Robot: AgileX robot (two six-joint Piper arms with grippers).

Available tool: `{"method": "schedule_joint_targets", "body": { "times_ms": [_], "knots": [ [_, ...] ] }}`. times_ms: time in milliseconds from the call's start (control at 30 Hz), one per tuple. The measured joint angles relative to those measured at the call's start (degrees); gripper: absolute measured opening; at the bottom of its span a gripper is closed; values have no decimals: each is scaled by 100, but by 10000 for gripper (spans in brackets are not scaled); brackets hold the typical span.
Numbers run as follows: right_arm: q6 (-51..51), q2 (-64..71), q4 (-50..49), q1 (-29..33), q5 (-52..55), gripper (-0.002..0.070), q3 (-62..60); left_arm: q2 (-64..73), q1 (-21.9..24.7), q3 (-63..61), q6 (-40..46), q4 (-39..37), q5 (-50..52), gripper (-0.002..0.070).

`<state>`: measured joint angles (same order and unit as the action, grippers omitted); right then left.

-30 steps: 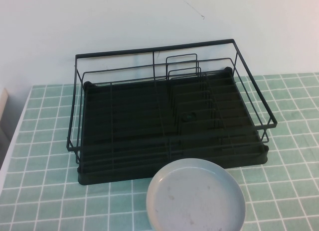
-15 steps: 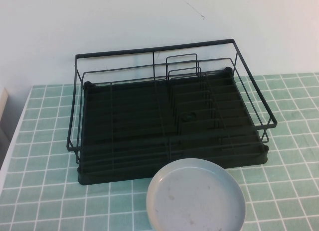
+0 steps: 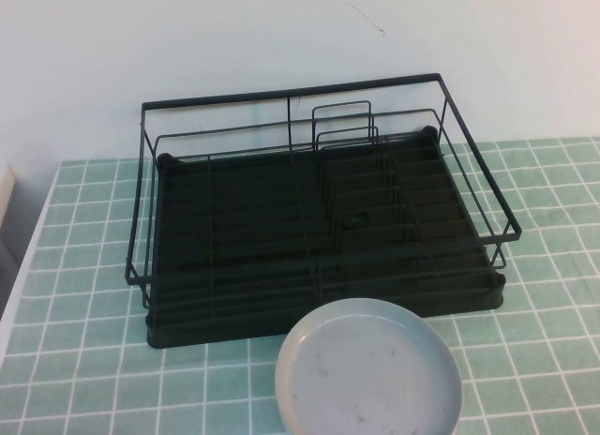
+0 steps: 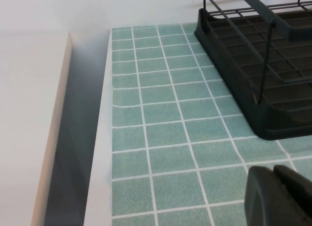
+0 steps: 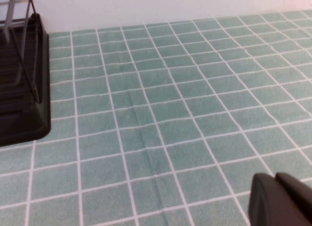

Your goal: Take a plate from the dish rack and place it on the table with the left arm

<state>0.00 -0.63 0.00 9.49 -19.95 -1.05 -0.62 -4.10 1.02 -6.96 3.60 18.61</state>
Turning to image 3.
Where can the green white checked tablecloth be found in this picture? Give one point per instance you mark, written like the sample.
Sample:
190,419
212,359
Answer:
539,313

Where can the black plastic drip tray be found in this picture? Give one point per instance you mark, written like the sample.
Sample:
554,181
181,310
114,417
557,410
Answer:
234,229

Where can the grey round plate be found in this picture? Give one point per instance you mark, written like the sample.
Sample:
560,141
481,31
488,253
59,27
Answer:
365,374

